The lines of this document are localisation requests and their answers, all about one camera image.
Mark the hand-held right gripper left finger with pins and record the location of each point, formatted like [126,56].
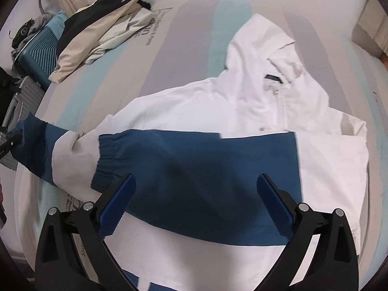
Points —
[116,201]

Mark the white and blue hooded jacket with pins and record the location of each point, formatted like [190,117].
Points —
[194,157]

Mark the light blue cloth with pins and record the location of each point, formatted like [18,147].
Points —
[58,21]

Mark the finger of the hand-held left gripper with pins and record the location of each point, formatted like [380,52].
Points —
[13,142]

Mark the teal ribbed suitcase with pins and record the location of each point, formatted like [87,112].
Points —
[38,54]

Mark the black and beige jacket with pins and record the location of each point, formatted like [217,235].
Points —
[91,30]

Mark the silver ribbed suitcase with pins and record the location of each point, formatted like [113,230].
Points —
[21,97]

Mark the grey cloth bundle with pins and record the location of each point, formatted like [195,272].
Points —
[30,27]

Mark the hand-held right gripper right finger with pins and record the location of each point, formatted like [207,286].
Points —
[274,203]

